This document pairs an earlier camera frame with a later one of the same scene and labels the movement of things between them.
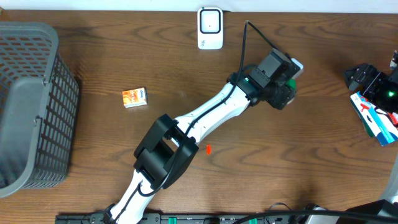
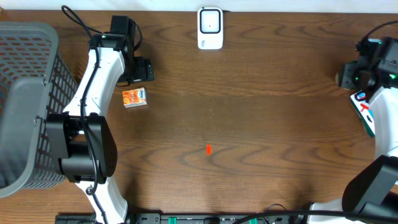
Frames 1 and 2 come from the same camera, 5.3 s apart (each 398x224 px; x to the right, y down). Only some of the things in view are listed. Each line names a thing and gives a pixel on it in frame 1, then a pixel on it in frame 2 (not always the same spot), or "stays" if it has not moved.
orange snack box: [135, 98] stays
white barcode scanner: [210, 34] stays
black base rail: [209, 219] stays
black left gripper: [283, 98] → [144, 70]
